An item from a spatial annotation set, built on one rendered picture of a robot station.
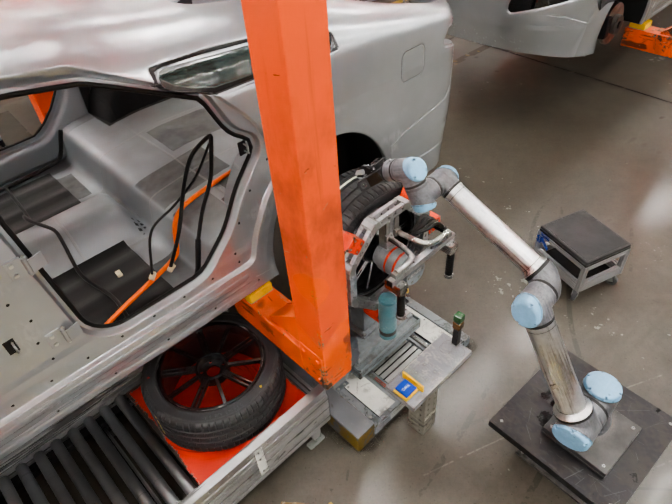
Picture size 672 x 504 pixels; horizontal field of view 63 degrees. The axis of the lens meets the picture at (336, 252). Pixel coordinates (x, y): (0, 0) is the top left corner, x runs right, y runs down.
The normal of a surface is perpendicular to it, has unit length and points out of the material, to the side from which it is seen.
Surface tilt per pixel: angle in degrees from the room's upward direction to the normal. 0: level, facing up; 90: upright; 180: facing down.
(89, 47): 34
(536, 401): 0
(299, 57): 90
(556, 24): 91
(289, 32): 90
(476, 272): 0
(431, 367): 0
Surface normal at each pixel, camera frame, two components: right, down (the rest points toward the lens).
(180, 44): 0.44, -0.36
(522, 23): -0.44, 0.64
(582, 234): -0.06, -0.73
